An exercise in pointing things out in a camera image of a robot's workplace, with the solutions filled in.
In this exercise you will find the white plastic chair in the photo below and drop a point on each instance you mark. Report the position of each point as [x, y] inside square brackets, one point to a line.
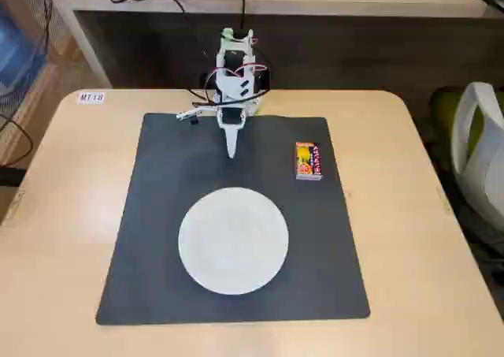
[472, 168]

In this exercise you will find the green chair cushion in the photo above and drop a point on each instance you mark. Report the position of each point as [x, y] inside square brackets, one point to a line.
[441, 108]

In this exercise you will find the colourful candy box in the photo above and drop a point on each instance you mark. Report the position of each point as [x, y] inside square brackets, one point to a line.
[309, 161]

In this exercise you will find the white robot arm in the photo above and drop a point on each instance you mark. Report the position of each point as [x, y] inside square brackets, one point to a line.
[236, 85]

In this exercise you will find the white MT18 label sticker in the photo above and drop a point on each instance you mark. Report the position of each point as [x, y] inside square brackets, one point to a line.
[91, 97]

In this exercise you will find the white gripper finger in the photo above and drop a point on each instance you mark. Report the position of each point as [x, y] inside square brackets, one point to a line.
[232, 140]

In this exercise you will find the blue storage box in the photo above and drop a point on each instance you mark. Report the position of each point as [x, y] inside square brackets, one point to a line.
[17, 49]

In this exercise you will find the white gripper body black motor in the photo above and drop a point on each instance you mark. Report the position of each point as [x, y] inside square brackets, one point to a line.
[231, 121]

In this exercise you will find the beige desk shelf unit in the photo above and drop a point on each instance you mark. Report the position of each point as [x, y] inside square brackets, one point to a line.
[315, 2]

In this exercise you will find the white paper plate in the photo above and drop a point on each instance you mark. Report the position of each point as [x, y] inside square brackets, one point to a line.
[233, 240]

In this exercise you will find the small wrist camera on bracket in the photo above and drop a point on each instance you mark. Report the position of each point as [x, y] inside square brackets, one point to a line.
[189, 116]

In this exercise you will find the dark grey square mat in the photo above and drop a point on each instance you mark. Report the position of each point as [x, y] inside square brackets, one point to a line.
[165, 254]

